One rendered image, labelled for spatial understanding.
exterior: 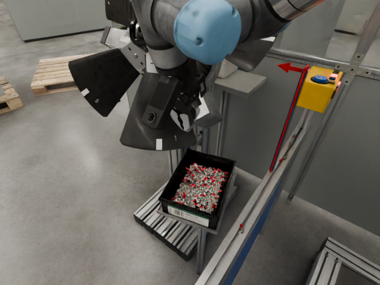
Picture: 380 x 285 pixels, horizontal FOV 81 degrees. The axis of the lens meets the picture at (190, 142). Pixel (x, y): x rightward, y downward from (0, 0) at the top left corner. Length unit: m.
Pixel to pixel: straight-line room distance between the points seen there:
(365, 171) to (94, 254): 1.63
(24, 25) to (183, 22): 5.79
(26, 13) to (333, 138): 5.72
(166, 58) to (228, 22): 0.16
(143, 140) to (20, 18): 5.49
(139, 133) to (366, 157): 1.21
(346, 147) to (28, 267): 1.92
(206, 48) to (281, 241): 1.46
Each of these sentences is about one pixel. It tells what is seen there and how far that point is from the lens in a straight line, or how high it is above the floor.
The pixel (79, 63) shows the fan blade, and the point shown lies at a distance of 0.90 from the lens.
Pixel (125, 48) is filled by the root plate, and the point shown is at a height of 1.15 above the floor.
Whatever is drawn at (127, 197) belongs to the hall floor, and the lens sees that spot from 1.76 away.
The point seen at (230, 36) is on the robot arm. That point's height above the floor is 1.30.
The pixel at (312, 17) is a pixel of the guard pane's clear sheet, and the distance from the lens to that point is 1.29.
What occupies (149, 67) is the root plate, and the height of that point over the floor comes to 1.13.
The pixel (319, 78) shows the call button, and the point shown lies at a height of 1.08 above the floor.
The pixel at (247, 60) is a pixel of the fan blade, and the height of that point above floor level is 1.19.
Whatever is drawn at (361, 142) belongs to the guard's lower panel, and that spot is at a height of 0.63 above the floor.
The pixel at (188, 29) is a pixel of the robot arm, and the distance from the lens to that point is 0.29.
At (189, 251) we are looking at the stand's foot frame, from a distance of 1.41.
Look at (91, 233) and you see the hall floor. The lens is 1.67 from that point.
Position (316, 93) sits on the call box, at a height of 1.04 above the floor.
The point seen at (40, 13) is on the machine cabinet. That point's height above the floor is 0.49.
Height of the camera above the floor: 1.37
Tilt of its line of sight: 40 degrees down
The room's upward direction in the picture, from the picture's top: straight up
